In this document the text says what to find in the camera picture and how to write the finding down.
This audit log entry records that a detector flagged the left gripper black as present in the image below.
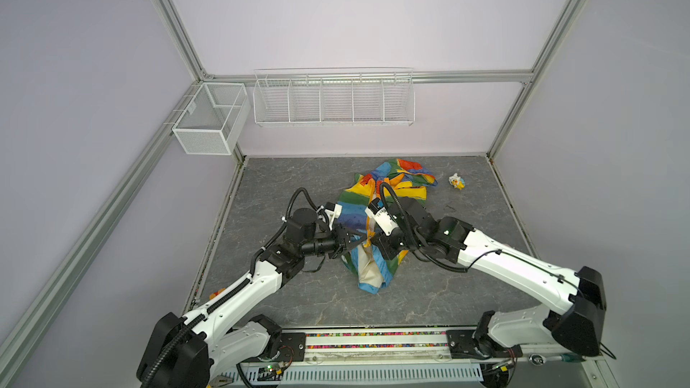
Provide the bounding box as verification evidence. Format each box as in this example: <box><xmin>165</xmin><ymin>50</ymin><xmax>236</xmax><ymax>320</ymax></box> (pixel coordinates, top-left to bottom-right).
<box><xmin>301</xmin><ymin>223</ymin><xmax>367</xmax><ymax>259</ymax></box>

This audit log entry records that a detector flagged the green handled screwdriver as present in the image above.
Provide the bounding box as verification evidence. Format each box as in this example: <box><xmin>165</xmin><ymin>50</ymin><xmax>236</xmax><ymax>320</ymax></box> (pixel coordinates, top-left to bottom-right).
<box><xmin>528</xmin><ymin>353</ymin><xmax>585</xmax><ymax>366</ymax></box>

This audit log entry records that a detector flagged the white mesh box basket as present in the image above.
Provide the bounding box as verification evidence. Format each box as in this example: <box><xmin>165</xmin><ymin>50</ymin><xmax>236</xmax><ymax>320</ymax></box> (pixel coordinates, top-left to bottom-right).
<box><xmin>172</xmin><ymin>83</ymin><xmax>251</xmax><ymax>156</ymax></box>

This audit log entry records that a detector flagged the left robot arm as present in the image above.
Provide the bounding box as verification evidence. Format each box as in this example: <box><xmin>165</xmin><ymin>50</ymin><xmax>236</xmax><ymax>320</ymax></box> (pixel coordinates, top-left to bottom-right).
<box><xmin>136</xmin><ymin>199</ymin><xmax>366</xmax><ymax>387</ymax></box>

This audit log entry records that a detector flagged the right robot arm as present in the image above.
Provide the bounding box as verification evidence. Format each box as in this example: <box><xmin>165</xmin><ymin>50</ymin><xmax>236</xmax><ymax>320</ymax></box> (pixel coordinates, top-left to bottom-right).
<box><xmin>365</xmin><ymin>183</ymin><xmax>608</xmax><ymax>359</ymax></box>

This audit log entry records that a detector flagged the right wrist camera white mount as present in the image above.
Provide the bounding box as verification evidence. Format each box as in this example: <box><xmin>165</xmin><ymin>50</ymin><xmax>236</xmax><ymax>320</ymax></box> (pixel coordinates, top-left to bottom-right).
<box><xmin>365</xmin><ymin>198</ymin><xmax>400</xmax><ymax>236</ymax></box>

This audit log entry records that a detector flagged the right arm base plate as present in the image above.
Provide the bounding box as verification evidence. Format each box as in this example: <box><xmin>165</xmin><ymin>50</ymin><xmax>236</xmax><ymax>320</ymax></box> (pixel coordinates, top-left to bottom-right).
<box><xmin>446</xmin><ymin>329</ymin><xmax>524</xmax><ymax>360</ymax></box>

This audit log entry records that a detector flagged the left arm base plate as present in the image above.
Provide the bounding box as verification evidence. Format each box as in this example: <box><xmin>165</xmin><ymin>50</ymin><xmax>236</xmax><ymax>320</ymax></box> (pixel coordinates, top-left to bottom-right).
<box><xmin>249</xmin><ymin>332</ymin><xmax>307</xmax><ymax>362</ymax></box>

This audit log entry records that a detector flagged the white wire basket long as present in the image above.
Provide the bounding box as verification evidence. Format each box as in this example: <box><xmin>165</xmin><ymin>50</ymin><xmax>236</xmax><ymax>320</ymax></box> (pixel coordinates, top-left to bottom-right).
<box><xmin>253</xmin><ymin>68</ymin><xmax>416</xmax><ymax>126</ymax></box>

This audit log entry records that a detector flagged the small yellow white toy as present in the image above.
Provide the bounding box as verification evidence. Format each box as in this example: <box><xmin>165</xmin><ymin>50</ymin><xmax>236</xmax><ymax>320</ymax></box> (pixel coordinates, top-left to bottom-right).
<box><xmin>448</xmin><ymin>174</ymin><xmax>466</xmax><ymax>190</ymax></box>

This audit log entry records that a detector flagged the rainbow striped jacket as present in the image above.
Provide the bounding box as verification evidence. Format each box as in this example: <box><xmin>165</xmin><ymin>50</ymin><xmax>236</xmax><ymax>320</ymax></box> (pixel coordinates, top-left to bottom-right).
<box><xmin>338</xmin><ymin>159</ymin><xmax>438</xmax><ymax>294</ymax></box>

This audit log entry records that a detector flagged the small orange red toy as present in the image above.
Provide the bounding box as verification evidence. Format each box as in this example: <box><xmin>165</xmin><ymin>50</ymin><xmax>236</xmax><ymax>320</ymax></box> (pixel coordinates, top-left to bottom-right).
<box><xmin>210</xmin><ymin>288</ymin><xmax>225</xmax><ymax>301</ymax></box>

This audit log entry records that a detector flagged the white slotted cable duct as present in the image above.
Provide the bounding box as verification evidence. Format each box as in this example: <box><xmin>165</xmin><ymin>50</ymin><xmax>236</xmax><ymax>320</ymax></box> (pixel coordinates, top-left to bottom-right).
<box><xmin>280</xmin><ymin>364</ymin><xmax>484</xmax><ymax>386</ymax></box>

